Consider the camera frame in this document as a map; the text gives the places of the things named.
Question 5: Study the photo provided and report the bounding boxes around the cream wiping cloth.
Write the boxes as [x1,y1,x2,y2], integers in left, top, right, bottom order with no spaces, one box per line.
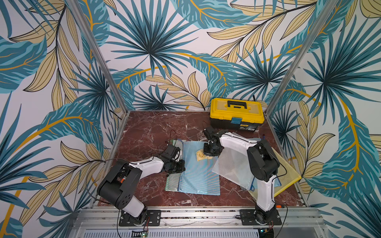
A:
[196,149,213,162]

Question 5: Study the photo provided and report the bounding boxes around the white blue-edged mesh document bag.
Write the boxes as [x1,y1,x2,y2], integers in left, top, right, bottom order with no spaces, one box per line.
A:
[212,132,260,191]

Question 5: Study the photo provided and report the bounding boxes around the light blue mesh document bag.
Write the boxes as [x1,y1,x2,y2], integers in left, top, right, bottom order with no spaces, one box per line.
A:
[178,141,220,196]

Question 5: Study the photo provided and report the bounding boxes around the yellow mesh document bag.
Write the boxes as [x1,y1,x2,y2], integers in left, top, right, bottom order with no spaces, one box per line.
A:
[246,147,302,200]

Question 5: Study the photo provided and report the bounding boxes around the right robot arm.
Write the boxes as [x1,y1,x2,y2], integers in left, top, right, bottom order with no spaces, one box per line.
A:
[203,128,280,213]

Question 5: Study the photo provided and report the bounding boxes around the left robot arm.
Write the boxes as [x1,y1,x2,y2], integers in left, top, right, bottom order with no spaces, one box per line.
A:
[97,156,186,219]

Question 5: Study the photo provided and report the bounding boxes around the green-edged mesh document bag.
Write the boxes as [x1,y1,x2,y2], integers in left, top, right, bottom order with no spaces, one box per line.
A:
[165,139,184,192]

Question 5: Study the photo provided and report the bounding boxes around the yellow black toolbox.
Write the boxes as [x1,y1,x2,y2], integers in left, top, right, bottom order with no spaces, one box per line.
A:
[210,98,265,131]

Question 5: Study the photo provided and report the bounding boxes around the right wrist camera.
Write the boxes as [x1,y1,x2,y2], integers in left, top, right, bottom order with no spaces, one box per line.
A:
[203,126,228,140]

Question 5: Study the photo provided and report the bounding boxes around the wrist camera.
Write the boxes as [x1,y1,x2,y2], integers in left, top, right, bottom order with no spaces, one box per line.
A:
[203,126,228,140]
[160,144,181,161]

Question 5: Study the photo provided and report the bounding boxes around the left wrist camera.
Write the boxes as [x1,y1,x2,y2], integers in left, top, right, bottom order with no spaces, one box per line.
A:
[160,144,181,161]

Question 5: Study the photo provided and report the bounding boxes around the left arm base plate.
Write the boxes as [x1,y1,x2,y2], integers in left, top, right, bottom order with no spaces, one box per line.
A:
[118,209,161,227]

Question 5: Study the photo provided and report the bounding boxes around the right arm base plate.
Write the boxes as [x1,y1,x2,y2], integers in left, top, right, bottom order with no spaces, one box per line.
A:
[239,209,282,226]

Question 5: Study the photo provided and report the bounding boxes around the aluminium front rail frame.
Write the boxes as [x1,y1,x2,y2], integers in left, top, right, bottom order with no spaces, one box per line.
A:
[68,206,330,238]

